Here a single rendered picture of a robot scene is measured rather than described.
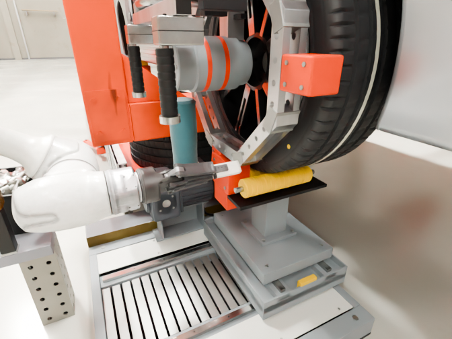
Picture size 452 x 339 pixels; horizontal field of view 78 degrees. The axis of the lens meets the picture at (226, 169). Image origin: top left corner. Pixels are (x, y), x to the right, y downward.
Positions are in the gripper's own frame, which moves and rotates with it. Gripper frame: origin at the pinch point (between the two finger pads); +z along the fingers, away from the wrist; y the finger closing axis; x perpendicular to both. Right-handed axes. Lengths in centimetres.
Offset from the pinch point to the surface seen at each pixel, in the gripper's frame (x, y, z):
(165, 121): 10.6, 6.8, -12.8
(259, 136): 4.9, 4.5, 9.3
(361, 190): -6, -82, 128
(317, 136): -0.3, 11.7, 18.8
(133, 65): 40.8, -11.1, -12.2
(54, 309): -17, -65, -49
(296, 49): 15.0, 22.0, 13.3
